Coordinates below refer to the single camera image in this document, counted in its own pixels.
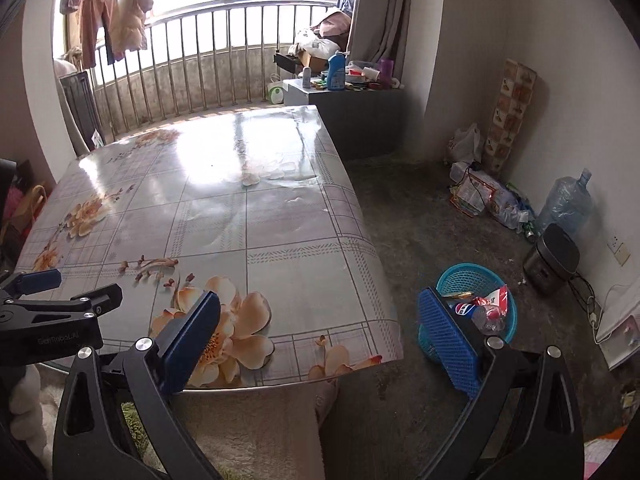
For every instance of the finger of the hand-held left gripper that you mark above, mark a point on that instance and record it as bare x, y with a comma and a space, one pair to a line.
35, 281
100, 300

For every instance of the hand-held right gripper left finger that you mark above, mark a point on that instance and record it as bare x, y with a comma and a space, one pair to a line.
192, 345

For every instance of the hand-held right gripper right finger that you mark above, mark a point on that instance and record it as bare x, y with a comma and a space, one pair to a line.
450, 340

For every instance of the yellow orange snack packet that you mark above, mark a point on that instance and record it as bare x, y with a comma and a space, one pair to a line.
457, 294

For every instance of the red white paper bag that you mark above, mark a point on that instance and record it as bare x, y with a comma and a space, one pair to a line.
492, 297

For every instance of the blue plastic waste basket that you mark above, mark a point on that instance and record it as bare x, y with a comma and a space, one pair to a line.
465, 272

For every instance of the green fluffy cloth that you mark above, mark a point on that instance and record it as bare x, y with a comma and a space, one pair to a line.
135, 425

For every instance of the cream fluffy cloth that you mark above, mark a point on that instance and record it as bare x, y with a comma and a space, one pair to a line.
240, 435

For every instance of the black rice cooker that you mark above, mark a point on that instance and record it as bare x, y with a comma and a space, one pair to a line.
550, 260

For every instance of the floral plastic tablecloth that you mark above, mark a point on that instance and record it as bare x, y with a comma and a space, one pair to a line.
250, 210

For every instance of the pile of packets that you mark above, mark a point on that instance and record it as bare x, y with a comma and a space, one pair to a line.
485, 195

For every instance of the empty blue water jug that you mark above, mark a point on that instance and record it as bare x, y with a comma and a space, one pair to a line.
565, 205

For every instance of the black slatted panel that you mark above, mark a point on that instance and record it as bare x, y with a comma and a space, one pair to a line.
80, 105

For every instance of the pink striped cloth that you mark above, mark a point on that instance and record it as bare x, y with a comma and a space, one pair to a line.
600, 460

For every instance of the tall patterned roll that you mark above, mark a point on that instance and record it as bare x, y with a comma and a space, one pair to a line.
512, 115

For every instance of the grey cabinet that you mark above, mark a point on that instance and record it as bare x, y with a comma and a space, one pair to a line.
360, 115

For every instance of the metal balcony railing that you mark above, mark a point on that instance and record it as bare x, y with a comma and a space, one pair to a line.
200, 60

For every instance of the white green paper bag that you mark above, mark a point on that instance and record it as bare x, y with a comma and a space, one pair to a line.
276, 92

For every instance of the pink hanging garment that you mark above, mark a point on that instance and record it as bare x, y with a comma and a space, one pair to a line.
92, 15

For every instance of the purple cup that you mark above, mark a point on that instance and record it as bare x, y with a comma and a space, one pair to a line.
385, 72

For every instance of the blue detergent bottle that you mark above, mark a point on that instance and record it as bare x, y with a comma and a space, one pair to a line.
337, 72

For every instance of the small white bottle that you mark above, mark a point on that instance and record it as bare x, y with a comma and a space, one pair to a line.
306, 77

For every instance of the peach padded jacket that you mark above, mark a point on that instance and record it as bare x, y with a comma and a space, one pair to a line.
132, 5

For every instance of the black box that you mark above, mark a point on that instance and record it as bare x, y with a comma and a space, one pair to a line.
287, 62

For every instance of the cardboard box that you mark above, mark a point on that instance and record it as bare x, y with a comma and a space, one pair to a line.
315, 62

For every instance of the white crumpled plastic bag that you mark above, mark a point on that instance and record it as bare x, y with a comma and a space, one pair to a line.
307, 40

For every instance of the pile of pink clothes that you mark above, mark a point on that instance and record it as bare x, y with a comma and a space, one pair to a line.
330, 22

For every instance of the grey curtain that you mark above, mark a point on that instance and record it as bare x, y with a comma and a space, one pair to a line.
380, 5

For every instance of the wall socket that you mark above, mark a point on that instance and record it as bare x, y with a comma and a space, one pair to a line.
619, 250

